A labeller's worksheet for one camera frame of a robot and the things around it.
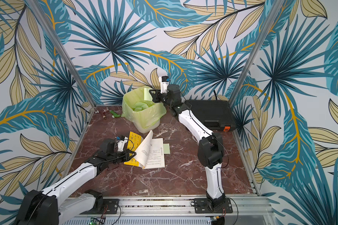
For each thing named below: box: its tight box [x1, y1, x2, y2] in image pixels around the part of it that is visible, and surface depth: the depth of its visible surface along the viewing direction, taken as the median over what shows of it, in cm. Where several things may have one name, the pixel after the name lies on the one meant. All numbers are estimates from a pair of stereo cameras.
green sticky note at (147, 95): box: [143, 87, 153, 101], surface depth 85 cm
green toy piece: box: [109, 109, 121, 119], surface depth 115 cm
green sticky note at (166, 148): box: [163, 143, 171, 155], surface depth 97 cm
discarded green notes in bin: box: [132, 100, 156, 112], surface depth 104 cm
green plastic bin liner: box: [121, 86, 167, 129], surface depth 89 cm
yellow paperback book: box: [123, 129, 165, 170], surface depth 90 cm
